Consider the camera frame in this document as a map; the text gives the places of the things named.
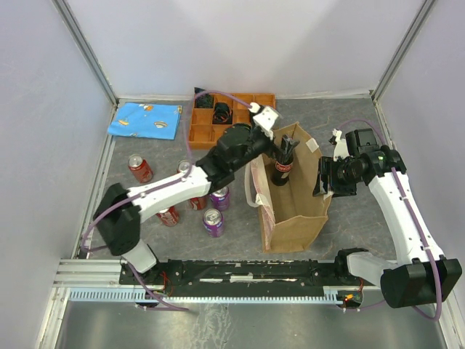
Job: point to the red cola can front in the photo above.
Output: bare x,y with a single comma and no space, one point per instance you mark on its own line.
169,216

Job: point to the purple soda can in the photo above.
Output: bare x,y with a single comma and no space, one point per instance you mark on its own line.
221,199
213,222

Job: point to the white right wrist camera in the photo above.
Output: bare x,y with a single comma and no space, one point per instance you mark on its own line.
339,143

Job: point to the black rolled belt middle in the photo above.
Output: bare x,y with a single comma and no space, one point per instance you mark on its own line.
222,114

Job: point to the tan canvas tote bag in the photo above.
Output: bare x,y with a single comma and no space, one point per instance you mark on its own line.
290,216

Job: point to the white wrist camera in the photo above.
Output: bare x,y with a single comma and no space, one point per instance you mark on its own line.
264,117
339,143

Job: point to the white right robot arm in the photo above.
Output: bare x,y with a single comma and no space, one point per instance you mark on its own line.
421,273

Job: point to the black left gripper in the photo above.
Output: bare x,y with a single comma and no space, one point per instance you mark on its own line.
286,144

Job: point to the red cola can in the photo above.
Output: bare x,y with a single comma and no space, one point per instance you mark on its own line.
169,216
140,168
196,203

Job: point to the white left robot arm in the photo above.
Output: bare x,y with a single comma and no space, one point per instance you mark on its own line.
121,211

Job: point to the purple soda can front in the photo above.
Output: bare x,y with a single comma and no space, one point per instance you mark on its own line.
213,222

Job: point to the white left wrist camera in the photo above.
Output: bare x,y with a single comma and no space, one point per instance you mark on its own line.
264,117

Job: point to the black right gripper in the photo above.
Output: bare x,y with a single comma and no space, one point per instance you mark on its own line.
326,166

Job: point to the dark patterned tie corner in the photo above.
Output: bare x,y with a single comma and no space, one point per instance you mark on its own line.
203,100

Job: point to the blue patterned cloth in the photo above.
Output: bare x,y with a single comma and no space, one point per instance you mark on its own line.
146,120

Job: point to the purple soda can rear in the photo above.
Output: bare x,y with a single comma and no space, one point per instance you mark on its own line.
221,199

